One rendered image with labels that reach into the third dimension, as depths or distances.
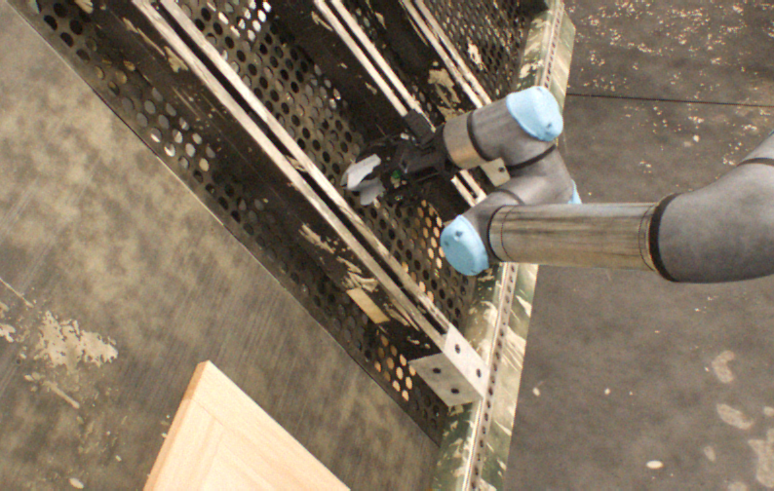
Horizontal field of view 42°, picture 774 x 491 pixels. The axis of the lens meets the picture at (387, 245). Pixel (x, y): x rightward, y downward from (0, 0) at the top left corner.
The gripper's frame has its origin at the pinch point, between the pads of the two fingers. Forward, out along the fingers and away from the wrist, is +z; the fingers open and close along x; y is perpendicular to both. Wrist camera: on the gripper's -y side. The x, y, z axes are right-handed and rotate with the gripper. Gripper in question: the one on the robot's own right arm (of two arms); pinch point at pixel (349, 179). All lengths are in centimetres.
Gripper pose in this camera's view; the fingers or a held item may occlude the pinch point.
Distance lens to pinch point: 154.9
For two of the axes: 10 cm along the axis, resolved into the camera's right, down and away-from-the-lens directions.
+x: 5.6, 6.7, 4.9
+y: -2.2, 6.9, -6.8
